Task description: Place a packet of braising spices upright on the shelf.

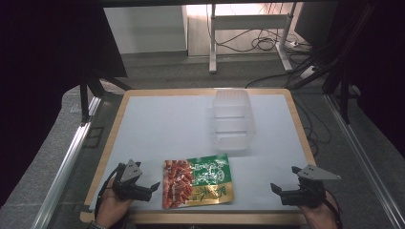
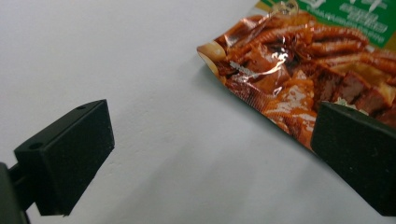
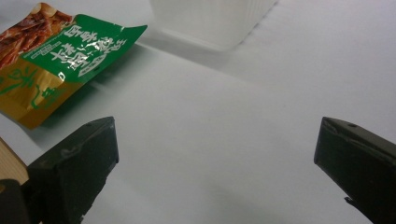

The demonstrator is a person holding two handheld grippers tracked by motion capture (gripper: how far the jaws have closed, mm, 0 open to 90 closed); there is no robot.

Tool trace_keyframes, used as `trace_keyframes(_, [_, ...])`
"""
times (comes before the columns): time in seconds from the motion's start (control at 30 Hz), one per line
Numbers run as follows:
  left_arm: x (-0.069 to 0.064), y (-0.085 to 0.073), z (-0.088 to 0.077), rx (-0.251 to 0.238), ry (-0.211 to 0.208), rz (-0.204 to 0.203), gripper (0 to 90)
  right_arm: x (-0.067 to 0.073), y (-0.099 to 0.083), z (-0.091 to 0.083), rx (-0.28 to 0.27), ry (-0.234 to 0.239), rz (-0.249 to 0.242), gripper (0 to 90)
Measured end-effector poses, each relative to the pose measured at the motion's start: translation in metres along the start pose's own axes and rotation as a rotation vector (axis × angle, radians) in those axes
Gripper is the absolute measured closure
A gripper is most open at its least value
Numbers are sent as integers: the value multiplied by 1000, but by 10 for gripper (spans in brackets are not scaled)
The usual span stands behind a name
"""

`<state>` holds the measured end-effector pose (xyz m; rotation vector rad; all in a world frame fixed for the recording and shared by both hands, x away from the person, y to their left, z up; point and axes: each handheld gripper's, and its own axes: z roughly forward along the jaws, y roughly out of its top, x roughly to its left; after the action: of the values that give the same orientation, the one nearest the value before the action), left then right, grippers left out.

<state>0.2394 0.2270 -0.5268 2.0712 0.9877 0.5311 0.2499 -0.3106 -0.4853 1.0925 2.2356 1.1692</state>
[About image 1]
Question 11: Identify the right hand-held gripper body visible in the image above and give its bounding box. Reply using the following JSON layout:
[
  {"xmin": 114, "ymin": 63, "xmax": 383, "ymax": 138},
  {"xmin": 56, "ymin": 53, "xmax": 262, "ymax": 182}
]
[{"xmin": 280, "ymin": 164, "xmax": 342, "ymax": 210}]

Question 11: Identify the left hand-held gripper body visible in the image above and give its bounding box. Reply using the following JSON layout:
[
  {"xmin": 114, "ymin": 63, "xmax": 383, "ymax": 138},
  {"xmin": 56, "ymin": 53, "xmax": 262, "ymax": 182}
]
[{"xmin": 112, "ymin": 158, "xmax": 152, "ymax": 202}]

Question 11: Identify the red and green snack packet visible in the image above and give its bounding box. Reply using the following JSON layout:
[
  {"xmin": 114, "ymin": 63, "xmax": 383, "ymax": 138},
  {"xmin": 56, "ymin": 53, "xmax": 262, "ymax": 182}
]
[{"xmin": 161, "ymin": 153, "xmax": 236, "ymax": 210}]

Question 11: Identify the clear plastic storage container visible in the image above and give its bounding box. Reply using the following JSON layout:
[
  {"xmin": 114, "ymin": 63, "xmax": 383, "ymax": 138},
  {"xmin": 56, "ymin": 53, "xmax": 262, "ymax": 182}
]
[{"xmin": 211, "ymin": 89, "xmax": 257, "ymax": 153}]

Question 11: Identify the person's right hand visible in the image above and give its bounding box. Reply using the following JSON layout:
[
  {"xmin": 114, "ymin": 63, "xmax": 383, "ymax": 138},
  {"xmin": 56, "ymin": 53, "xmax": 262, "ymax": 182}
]
[{"xmin": 298, "ymin": 190, "xmax": 339, "ymax": 229}]

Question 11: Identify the person's left hand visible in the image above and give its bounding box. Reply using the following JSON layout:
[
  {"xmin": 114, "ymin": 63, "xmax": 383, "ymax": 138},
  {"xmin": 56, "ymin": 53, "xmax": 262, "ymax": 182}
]
[{"xmin": 95, "ymin": 180, "xmax": 134, "ymax": 229}]

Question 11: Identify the wristwatch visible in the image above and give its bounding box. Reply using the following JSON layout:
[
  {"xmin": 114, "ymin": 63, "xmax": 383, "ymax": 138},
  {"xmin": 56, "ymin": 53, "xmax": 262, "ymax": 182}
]
[{"xmin": 86, "ymin": 219, "xmax": 108, "ymax": 229}]

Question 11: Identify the black metal stand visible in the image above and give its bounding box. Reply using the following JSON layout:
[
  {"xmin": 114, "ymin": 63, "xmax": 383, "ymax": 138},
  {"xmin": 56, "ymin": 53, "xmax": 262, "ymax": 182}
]
[
  {"xmin": 320, "ymin": 60, "xmax": 352, "ymax": 125},
  {"xmin": 78, "ymin": 74, "xmax": 133, "ymax": 126}
]

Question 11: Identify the white power strip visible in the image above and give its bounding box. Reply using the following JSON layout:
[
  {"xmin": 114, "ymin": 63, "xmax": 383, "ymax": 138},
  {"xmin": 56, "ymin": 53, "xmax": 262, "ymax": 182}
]
[{"xmin": 298, "ymin": 65, "xmax": 320, "ymax": 80}]

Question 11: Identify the dark curtain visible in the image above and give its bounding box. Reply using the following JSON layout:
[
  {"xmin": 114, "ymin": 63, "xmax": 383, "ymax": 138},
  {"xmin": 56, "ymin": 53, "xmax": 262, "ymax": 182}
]
[
  {"xmin": 333, "ymin": 0, "xmax": 405, "ymax": 151},
  {"xmin": 0, "ymin": 0, "xmax": 128, "ymax": 208}
]

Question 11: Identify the white cabinet panel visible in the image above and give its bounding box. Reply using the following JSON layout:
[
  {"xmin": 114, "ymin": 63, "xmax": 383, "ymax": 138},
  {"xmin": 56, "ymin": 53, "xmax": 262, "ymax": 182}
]
[{"xmin": 102, "ymin": 5, "xmax": 189, "ymax": 55}]

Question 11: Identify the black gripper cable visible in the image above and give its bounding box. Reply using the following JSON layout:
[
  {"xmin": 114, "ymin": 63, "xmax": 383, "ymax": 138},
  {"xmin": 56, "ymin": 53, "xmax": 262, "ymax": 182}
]
[
  {"xmin": 94, "ymin": 165, "xmax": 121, "ymax": 221},
  {"xmin": 324, "ymin": 189, "xmax": 344, "ymax": 229}
]

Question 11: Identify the black cable beside table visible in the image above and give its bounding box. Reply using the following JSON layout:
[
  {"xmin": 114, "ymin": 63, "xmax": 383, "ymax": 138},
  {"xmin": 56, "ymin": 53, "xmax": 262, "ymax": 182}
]
[{"xmin": 294, "ymin": 94, "xmax": 332, "ymax": 157}]

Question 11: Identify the aluminium floor rail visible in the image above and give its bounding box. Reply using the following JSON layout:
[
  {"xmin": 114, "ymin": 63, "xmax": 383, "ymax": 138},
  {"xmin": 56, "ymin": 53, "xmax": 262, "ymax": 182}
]
[
  {"xmin": 324, "ymin": 94, "xmax": 405, "ymax": 229},
  {"xmin": 31, "ymin": 94, "xmax": 103, "ymax": 229}
]

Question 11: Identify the tangle of black floor cables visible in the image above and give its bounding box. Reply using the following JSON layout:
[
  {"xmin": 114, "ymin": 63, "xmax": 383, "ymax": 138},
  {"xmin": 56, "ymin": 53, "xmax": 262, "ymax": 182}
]
[{"xmin": 216, "ymin": 3, "xmax": 319, "ymax": 90}]

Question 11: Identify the white desk frame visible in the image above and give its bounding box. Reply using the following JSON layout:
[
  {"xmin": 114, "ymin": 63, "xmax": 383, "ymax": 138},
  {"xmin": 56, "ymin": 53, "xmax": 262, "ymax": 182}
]
[{"xmin": 207, "ymin": 2, "xmax": 298, "ymax": 74}]

